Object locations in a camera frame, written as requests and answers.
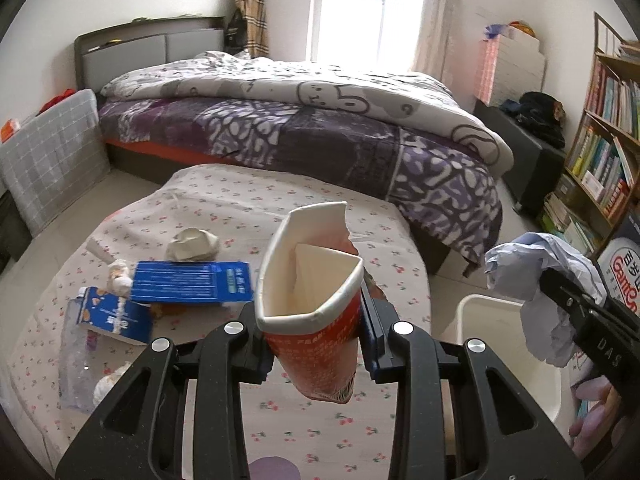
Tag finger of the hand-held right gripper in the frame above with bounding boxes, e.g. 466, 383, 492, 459
538, 267, 608, 322

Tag purple round object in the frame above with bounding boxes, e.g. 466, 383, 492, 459
248, 456, 301, 480

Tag white plastic bin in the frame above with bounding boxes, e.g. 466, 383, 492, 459
456, 294, 576, 423

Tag bed with grey headboard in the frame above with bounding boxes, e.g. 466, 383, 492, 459
74, 16, 506, 276

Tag pale curtain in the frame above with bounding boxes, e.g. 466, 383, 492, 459
412, 0, 466, 91

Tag plaid coat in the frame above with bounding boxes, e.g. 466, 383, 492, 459
234, 0, 271, 58

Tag pale blue paper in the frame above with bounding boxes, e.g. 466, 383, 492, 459
484, 232, 607, 367

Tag clear plastic bag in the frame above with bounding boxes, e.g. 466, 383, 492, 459
60, 297, 133, 413

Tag floral table cloth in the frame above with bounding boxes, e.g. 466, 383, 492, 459
0, 164, 433, 480

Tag black bench with clothes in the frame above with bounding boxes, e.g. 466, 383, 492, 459
472, 99, 568, 216

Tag pile of black clothes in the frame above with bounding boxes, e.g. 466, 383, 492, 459
500, 91, 567, 148

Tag dark blue printed box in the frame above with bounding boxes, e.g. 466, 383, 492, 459
595, 210, 640, 318

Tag white tissue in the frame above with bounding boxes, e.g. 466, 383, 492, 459
94, 362, 133, 406
106, 258, 136, 307

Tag purple plush toy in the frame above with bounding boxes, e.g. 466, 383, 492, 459
567, 375, 628, 456

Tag black bag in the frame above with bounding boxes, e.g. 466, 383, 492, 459
223, 8, 251, 53

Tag crumpled grey paper ball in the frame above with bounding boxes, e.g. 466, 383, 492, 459
166, 228, 221, 262

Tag cardboard packaging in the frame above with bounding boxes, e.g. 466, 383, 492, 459
131, 260, 253, 307

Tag window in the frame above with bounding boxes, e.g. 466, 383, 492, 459
312, 0, 431, 68

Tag grey checked storage box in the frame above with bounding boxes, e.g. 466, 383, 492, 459
0, 89, 112, 238

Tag white cartoon print duvet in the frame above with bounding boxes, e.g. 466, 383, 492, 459
100, 51, 514, 177

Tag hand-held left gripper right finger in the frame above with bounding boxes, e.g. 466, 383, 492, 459
357, 280, 586, 480

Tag purple patterned blanket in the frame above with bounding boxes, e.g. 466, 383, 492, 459
97, 97, 503, 276

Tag blue and white carton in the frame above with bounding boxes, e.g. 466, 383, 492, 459
75, 286, 154, 346

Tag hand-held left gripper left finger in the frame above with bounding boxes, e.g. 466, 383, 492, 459
55, 302, 275, 480

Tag white paper strip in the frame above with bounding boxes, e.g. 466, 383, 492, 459
86, 238, 115, 265

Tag red cloth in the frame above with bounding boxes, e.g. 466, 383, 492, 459
40, 88, 76, 113

